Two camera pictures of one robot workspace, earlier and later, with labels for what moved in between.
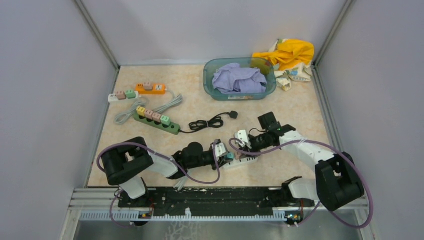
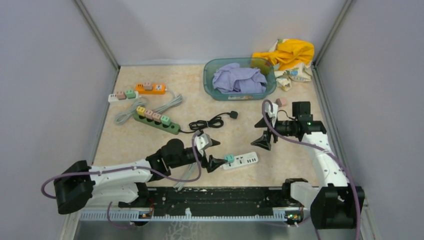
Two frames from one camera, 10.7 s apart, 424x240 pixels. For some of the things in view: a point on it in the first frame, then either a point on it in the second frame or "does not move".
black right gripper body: (259, 142) → (284, 127)
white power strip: (239, 161) does not move
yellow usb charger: (141, 111) does not move
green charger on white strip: (131, 93) does not move
